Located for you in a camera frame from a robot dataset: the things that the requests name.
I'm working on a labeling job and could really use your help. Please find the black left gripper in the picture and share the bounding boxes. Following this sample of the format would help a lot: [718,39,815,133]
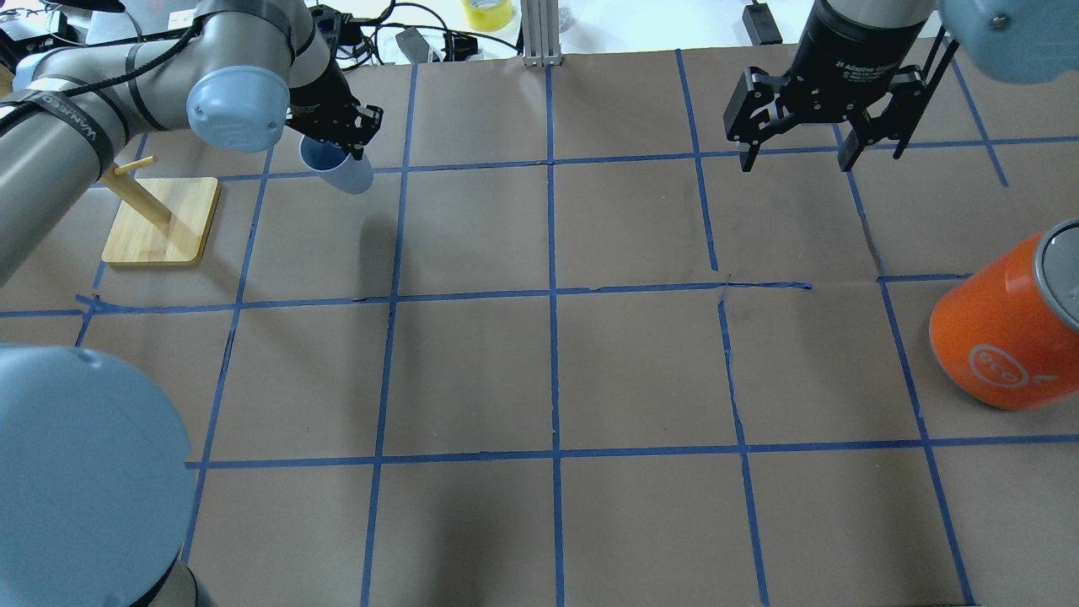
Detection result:
[286,64,384,160]

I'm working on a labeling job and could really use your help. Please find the yellow tape roll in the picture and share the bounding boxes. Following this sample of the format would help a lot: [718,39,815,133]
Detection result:
[461,0,515,32]

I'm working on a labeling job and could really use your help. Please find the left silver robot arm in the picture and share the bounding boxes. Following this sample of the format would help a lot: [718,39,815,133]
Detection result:
[3,1,383,606]

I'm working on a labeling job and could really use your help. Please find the black power adapter brick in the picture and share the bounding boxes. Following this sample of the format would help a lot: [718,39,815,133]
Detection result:
[741,1,786,46]

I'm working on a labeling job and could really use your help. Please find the light blue plastic cup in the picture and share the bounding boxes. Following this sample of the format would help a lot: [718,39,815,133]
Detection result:
[299,136,374,195]

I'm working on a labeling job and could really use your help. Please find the orange can with silver lid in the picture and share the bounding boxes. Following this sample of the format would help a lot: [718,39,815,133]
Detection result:
[929,218,1078,411]

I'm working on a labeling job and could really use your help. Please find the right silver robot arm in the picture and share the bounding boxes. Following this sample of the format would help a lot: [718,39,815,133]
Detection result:
[723,1,1078,173]

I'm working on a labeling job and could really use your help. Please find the aluminium frame post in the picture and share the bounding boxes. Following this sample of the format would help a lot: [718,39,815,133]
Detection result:
[520,0,564,67]

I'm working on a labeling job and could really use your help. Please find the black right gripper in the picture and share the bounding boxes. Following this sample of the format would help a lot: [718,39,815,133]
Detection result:
[723,38,960,173]

